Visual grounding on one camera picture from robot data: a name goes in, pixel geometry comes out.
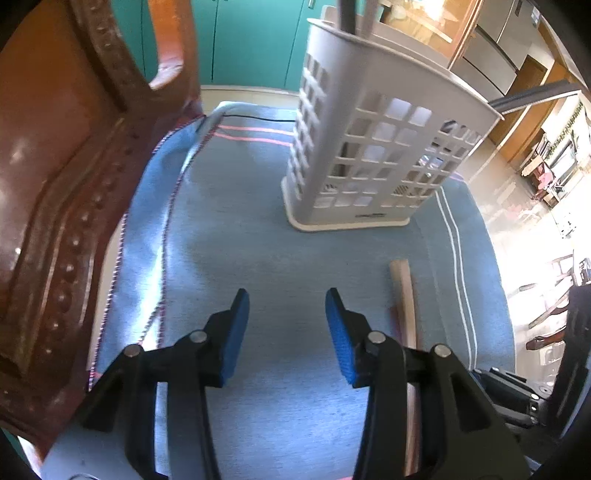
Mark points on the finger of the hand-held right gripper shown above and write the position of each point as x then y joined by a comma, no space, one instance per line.
508,392

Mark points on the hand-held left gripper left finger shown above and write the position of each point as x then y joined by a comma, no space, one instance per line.
235,332

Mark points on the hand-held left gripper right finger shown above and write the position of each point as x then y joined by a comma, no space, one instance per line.
344,341

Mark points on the white plastic utensil holder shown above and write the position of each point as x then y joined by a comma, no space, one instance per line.
369,69

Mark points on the blue striped cloth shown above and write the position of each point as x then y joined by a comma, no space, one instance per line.
277,258

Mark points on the clothes drying rack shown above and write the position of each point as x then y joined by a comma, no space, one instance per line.
545,177

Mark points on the carved wooden chair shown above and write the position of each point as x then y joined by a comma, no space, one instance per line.
55,184

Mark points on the teal kitchen cabinet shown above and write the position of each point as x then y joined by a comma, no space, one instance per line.
254,41

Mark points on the wooden framed glass door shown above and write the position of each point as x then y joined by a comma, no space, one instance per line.
466,41

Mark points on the silver refrigerator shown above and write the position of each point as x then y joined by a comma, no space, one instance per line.
498,46

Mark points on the green wall garland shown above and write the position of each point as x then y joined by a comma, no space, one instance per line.
568,122

